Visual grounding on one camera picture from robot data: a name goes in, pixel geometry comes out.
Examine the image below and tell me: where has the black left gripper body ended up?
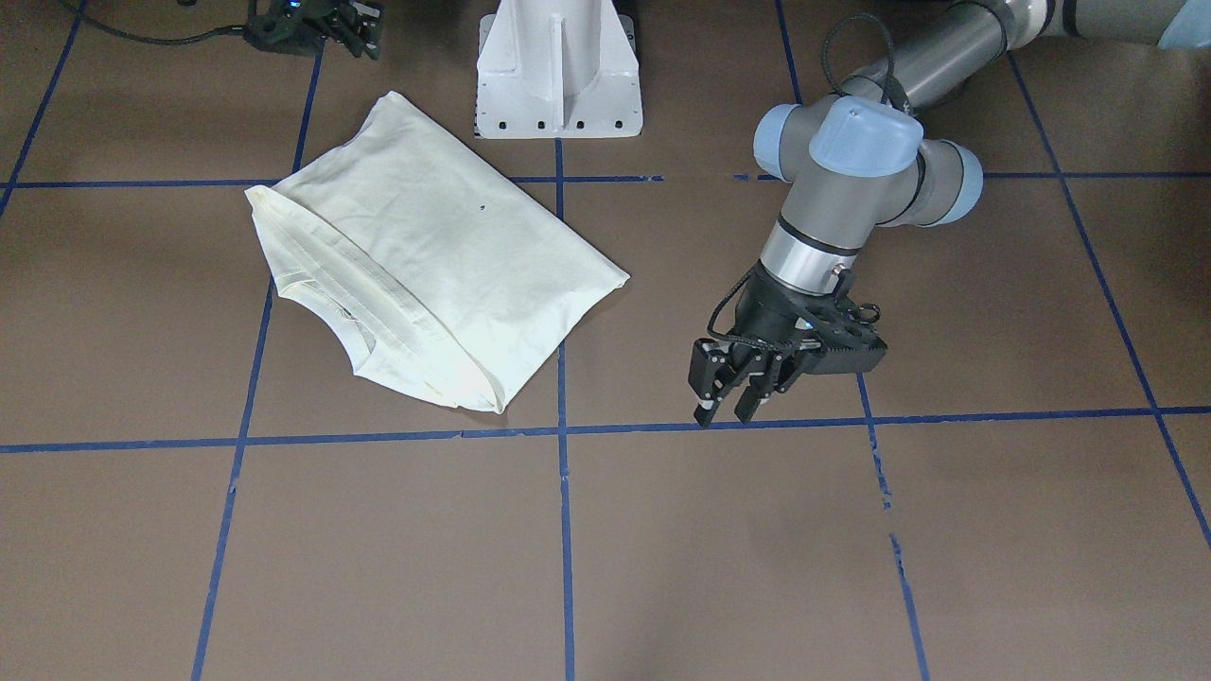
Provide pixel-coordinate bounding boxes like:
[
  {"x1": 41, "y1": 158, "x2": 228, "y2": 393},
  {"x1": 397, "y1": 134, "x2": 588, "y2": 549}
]
[{"x1": 724, "y1": 264, "x2": 817, "y2": 388}]

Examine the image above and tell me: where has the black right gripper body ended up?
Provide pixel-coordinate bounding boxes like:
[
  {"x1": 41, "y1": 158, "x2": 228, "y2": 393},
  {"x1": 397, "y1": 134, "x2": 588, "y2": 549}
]
[{"x1": 245, "y1": 1, "x2": 325, "y2": 53}]

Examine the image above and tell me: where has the cream white long-sleeve shirt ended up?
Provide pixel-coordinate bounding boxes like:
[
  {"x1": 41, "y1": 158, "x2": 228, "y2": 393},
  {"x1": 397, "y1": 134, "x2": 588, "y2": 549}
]
[{"x1": 245, "y1": 92, "x2": 630, "y2": 413}]

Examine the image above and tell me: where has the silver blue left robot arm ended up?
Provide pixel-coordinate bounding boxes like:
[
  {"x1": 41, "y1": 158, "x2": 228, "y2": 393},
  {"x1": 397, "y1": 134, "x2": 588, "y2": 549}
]
[{"x1": 688, "y1": 1, "x2": 1209, "y2": 428}]

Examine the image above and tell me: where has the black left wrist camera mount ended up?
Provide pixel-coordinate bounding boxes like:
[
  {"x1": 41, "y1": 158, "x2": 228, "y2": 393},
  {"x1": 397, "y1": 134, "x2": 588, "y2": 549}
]
[{"x1": 800, "y1": 296, "x2": 889, "y2": 374}]

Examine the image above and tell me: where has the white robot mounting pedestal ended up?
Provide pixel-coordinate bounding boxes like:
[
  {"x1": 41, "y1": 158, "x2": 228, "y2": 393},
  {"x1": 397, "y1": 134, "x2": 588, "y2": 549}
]
[{"x1": 474, "y1": 1, "x2": 644, "y2": 141}]

